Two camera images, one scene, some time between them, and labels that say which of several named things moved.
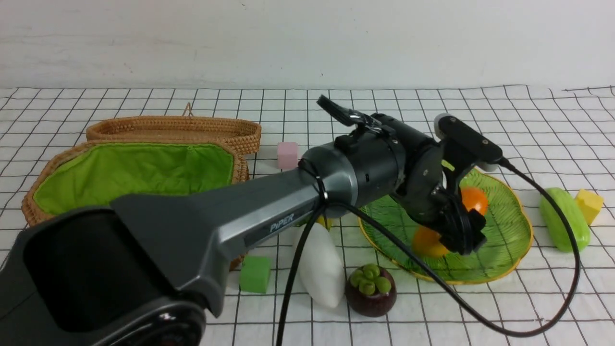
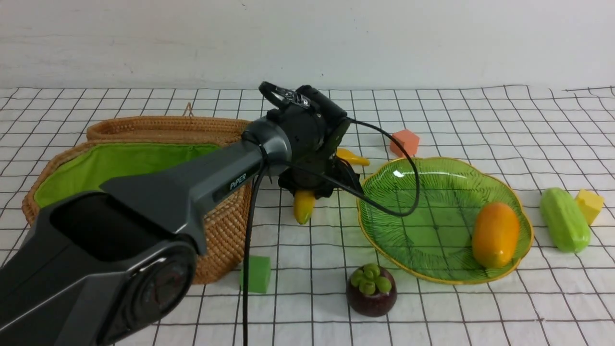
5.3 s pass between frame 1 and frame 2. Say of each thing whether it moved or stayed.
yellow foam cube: stayed
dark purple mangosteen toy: stayed
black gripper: moved
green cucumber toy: stayed
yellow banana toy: moved
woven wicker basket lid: stayed
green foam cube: stayed
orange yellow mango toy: moved
